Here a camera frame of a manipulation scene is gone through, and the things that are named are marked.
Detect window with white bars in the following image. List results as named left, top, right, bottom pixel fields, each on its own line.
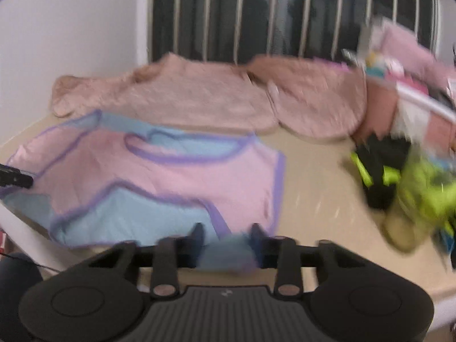
left=148, top=0, right=442, bottom=65

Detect white fluffy cloth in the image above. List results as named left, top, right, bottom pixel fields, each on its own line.
left=394, top=106, right=430, bottom=138

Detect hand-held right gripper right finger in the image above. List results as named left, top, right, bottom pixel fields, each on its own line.
left=249, top=223, right=367, bottom=296

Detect pink pillow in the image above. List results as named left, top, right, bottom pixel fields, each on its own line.
left=379, top=25, right=437, bottom=77

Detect black and neon green clothes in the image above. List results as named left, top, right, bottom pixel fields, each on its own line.
left=350, top=135, right=456, bottom=269

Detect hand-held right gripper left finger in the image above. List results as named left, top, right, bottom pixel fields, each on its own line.
left=87, top=223, right=205, bottom=299

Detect pink quilted blanket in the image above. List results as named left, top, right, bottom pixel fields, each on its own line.
left=50, top=53, right=368, bottom=143

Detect thin black cable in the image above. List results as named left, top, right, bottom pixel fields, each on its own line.
left=0, top=252, right=59, bottom=272

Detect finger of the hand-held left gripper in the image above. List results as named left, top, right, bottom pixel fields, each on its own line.
left=0, top=164, right=34, bottom=190

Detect pink and blue garment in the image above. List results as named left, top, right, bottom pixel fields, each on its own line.
left=0, top=110, right=286, bottom=275

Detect pink headboard with white ledge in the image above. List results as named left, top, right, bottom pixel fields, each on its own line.
left=352, top=76, right=456, bottom=155

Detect white bed frame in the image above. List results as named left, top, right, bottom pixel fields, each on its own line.
left=0, top=199, right=75, bottom=278

